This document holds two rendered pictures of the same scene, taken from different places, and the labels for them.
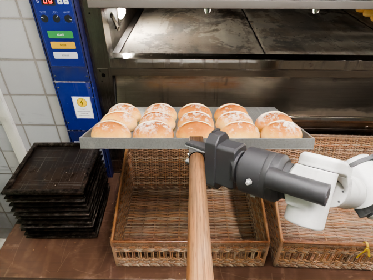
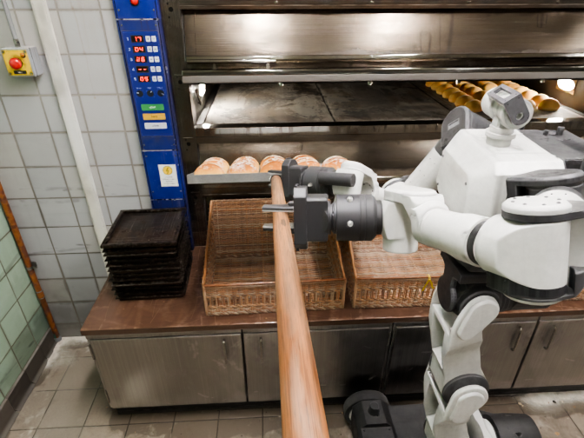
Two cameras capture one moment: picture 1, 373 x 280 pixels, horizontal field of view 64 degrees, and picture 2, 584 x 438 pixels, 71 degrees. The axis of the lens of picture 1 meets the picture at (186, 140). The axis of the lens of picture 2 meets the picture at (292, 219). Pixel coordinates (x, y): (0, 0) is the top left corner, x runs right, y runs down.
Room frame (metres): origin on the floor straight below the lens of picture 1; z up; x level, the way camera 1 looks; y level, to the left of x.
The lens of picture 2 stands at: (-0.63, 0.02, 1.72)
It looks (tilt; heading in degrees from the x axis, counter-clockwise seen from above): 30 degrees down; 355
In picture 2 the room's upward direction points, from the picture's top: straight up
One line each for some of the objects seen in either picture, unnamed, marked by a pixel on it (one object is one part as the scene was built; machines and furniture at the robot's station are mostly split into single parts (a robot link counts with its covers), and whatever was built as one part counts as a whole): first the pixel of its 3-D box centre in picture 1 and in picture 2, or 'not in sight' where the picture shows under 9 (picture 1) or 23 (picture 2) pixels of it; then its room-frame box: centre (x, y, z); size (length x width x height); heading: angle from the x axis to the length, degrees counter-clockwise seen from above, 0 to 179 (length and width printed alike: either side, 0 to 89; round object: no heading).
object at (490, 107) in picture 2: not in sight; (504, 112); (0.22, -0.51, 1.47); 0.10 x 0.07 x 0.09; 175
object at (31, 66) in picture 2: not in sight; (22, 61); (1.08, 0.90, 1.46); 0.10 x 0.07 x 0.10; 89
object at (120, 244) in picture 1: (189, 193); (272, 250); (0.83, -0.01, 0.72); 0.56 x 0.49 x 0.28; 90
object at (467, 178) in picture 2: not in sight; (510, 195); (0.21, -0.58, 1.27); 0.34 x 0.30 x 0.36; 175
